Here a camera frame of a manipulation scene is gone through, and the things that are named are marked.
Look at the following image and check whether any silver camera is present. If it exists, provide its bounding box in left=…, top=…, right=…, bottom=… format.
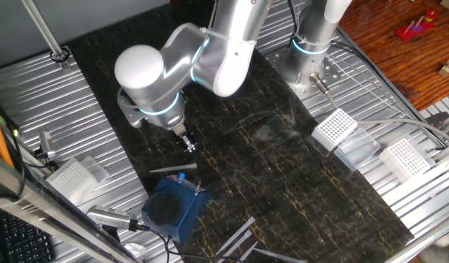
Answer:
left=86, top=205, right=140, bottom=232

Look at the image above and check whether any white tip rack clear lid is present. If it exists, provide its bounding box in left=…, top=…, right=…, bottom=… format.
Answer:
left=45, top=156, right=110, bottom=206
left=311, top=107, right=381, bottom=172

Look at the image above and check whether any aluminium frame beam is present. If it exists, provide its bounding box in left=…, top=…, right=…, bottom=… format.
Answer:
left=0, top=151, right=137, bottom=263

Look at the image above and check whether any white crumpled tissue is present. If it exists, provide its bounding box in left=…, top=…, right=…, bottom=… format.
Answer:
left=124, top=243, right=148, bottom=261

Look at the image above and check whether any large translucent pipette tip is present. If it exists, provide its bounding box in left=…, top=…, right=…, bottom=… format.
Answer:
left=148, top=162, right=198, bottom=174

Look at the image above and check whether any red stacking toy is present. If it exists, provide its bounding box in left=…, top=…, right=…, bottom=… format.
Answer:
left=395, top=9, right=438, bottom=42

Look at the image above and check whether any small silver clamp device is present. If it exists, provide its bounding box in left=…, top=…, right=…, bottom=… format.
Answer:
left=34, top=129, right=59, bottom=161

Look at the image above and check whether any white shoe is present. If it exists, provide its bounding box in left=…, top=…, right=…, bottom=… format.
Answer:
left=418, top=241, right=449, bottom=263

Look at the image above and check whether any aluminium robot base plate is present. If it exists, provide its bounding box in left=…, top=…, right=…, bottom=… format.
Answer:
left=268, top=45, right=341, bottom=99

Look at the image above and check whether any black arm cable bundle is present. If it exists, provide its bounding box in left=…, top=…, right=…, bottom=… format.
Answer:
left=288, top=0, right=303, bottom=41

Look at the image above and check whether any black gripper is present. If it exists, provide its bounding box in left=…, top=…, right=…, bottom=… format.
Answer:
left=173, top=126, right=198, bottom=153

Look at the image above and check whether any black camera cable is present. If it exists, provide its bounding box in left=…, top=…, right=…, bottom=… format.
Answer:
left=135, top=222, right=247, bottom=263

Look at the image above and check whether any grey robot power cable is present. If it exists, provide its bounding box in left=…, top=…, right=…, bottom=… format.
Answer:
left=309, top=72, right=449, bottom=147

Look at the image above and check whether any metal stand pole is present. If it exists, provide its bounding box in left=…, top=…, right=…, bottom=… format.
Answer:
left=21, top=0, right=71, bottom=71

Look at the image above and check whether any blue vortex mixer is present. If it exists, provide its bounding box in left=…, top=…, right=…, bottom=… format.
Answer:
left=140, top=172, right=211, bottom=245

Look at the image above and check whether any black keyboard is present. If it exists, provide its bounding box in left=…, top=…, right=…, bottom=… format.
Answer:
left=0, top=213, right=56, bottom=263

